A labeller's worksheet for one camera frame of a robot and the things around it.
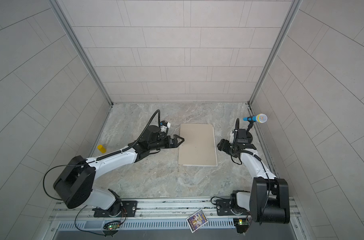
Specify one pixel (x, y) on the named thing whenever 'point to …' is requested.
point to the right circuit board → (241, 224)
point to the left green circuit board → (111, 227)
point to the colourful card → (197, 220)
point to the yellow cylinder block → (101, 148)
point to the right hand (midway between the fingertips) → (222, 145)
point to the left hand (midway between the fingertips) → (182, 139)
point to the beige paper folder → (198, 148)
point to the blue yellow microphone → (260, 118)
